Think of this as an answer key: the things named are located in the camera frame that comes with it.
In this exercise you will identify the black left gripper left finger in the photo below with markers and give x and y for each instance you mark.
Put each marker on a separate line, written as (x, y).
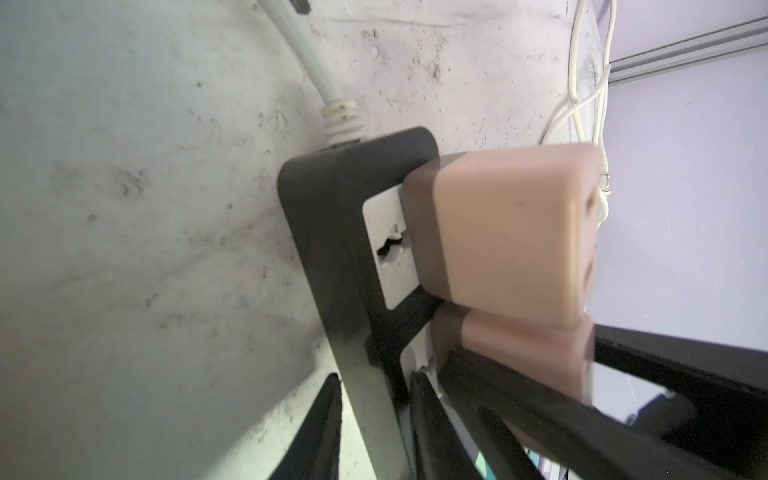
(315, 450)

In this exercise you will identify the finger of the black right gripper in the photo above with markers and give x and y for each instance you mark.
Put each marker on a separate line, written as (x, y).
(714, 403)
(490, 396)

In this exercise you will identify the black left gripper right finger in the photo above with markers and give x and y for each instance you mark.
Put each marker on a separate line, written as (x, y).
(439, 453)

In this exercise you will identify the pink plug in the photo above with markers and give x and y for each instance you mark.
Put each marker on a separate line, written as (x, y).
(560, 359)
(510, 232)

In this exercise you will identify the black power strip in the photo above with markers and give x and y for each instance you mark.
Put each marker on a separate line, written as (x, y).
(322, 195)

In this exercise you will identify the aluminium frame corner post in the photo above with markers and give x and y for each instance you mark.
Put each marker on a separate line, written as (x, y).
(741, 38)

